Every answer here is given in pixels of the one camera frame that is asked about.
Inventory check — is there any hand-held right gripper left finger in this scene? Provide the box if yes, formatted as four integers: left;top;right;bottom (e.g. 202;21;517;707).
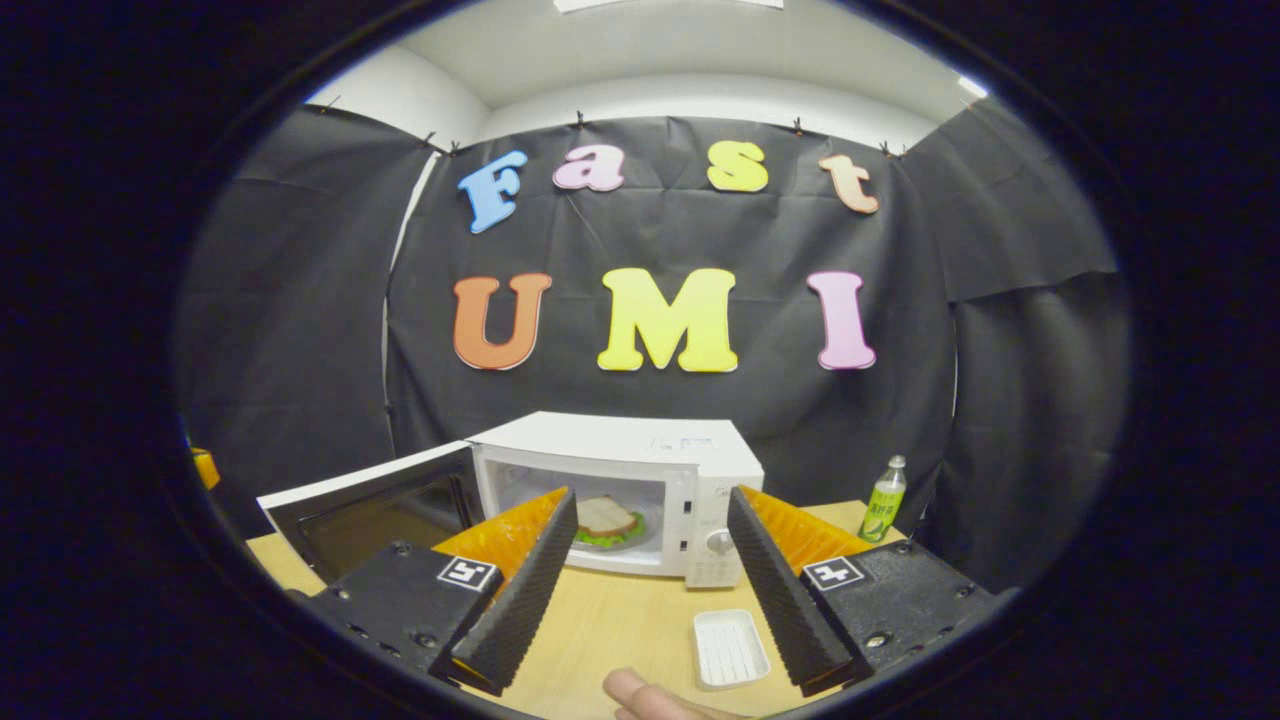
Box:
300;487;580;698

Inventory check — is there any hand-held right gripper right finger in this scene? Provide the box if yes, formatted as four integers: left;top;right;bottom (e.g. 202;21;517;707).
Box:
727;486;1003;699

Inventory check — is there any sandwich with green lettuce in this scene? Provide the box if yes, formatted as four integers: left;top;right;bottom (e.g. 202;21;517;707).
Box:
574;495;650;550

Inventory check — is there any white microwave oven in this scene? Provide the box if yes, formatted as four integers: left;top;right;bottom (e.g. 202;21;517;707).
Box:
258;410;766;590

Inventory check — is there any white ribbed plastic tray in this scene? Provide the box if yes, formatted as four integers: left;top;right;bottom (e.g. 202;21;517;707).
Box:
692;608;772;692

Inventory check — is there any green drink bottle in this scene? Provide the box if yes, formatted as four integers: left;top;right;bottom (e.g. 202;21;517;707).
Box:
860;455;909;545

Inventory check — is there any black backdrop cloth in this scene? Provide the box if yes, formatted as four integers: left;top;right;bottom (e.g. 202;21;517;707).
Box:
172;98;1134;596

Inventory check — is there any row of black cloth clips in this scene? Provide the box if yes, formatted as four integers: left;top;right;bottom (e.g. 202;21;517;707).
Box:
320;95;901;161

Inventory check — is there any large ceiling light panel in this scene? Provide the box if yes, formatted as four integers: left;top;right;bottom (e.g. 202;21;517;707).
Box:
553;0;786;14

